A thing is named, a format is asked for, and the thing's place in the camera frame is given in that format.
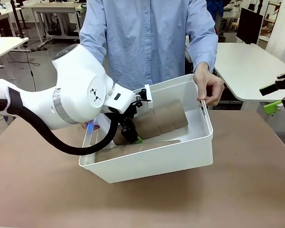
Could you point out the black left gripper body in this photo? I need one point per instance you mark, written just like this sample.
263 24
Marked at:
128 117

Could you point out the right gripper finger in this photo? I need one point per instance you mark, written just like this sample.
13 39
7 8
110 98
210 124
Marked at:
270 108
268 89

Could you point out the brown paper cup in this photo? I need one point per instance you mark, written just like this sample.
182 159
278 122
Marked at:
166 121
147 126
102 157
116 153
152 146
180 116

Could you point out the white plastic basket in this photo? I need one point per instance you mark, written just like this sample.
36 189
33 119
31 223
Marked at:
156 164

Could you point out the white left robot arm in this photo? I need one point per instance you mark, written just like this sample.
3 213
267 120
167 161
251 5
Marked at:
73 95

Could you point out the person's right forearm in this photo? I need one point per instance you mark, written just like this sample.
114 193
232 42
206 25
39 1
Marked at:
92 45

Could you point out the person's left forearm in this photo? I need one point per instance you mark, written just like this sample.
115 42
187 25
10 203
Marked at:
204 50

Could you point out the person's right hand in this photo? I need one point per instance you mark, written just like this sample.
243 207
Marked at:
96 127

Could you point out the person's left hand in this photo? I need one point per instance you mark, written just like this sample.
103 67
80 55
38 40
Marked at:
211 88

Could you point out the large white table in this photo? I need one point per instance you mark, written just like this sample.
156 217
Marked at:
247 66

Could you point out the wooden shelf with cardboard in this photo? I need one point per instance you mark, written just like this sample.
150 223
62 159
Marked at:
270 21

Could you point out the black monitor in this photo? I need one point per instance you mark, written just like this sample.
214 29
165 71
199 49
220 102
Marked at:
249 23

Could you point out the person in blue shirt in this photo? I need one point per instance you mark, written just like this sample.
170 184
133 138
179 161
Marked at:
145 47

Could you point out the black tripod pole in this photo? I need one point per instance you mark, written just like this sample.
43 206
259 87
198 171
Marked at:
260 6

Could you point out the black chair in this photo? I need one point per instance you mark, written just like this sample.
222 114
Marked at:
188 54

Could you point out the blue hanging jacket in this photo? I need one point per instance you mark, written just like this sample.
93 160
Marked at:
216 12

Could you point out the small white side table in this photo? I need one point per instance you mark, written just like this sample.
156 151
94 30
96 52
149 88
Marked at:
4 46

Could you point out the black stand pole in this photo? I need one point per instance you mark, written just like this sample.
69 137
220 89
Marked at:
17 19

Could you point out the white desk with dark drawers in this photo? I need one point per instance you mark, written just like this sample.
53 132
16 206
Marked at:
0 19

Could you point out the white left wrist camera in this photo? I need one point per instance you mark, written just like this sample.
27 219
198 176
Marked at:
148 95

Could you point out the grey frame workshop desk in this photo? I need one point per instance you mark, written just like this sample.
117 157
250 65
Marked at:
52 8

